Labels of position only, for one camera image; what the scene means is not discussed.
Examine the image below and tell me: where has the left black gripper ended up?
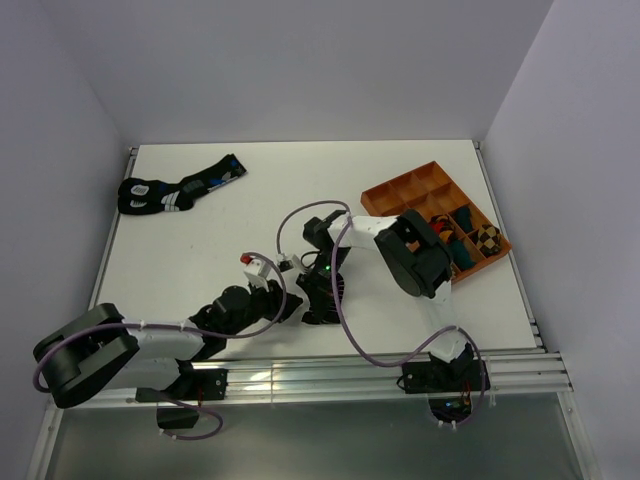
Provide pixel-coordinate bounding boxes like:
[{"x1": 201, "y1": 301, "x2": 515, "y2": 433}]
[{"x1": 224, "y1": 275, "x2": 302, "y2": 339}]

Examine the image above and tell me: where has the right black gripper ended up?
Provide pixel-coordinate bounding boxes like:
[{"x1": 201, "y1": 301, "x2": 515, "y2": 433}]
[{"x1": 297, "y1": 246, "x2": 351, "y2": 322}]

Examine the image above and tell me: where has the black white striped sock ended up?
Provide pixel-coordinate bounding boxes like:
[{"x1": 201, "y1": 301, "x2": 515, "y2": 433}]
[{"x1": 296, "y1": 271, "x2": 340, "y2": 325}]

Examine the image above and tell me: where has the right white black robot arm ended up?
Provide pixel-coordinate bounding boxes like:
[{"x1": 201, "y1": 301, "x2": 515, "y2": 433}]
[{"x1": 296, "y1": 209, "x2": 487, "y2": 391}]

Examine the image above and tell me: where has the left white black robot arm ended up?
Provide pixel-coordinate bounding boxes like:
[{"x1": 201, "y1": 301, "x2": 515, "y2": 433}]
[{"x1": 33, "y1": 280, "x2": 303, "y2": 408}]

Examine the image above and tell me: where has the orange compartment tray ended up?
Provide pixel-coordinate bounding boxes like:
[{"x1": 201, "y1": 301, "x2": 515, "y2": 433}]
[{"x1": 360, "y1": 162, "x2": 512, "y2": 283}]

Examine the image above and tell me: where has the dark teal rolled sock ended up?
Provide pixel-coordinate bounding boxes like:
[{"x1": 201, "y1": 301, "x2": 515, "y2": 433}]
[{"x1": 452, "y1": 205, "x2": 474, "y2": 233}]

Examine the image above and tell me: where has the black blue sport sock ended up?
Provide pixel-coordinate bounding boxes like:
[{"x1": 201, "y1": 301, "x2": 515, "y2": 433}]
[{"x1": 117, "y1": 154, "x2": 247, "y2": 216}]

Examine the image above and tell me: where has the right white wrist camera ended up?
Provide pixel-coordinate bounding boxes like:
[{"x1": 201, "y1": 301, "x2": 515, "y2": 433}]
[{"x1": 277, "y1": 254, "x2": 305, "y2": 273}]

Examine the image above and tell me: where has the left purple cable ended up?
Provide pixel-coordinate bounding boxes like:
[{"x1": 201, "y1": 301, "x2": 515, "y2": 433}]
[{"x1": 32, "y1": 252, "x2": 289, "y2": 441}]

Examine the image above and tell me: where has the purple cable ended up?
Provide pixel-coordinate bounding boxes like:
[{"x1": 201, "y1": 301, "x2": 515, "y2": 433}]
[
  {"x1": 275, "y1": 200, "x2": 489, "y2": 429},
  {"x1": 32, "y1": 252, "x2": 289, "y2": 441}
]

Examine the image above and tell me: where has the aluminium frame rail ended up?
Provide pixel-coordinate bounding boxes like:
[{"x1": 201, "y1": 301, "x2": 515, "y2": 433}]
[{"x1": 30, "y1": 140, "x2": 601, "y2": 479}]

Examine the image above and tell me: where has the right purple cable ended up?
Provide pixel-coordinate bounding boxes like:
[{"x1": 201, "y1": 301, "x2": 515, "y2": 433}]
[{"x1": 275, "y1": 200, "x2": 489, "y2": 429}]

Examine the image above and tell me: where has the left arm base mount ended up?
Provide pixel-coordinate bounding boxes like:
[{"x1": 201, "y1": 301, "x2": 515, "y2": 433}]
[{"x1": 135, "y1": 368, "x2": 229, "y2": 403}]

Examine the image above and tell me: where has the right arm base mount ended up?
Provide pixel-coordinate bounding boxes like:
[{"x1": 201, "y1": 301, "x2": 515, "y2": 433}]
[{"x1": 396, "y1": 360, "x2": 491, "y2": 394}]

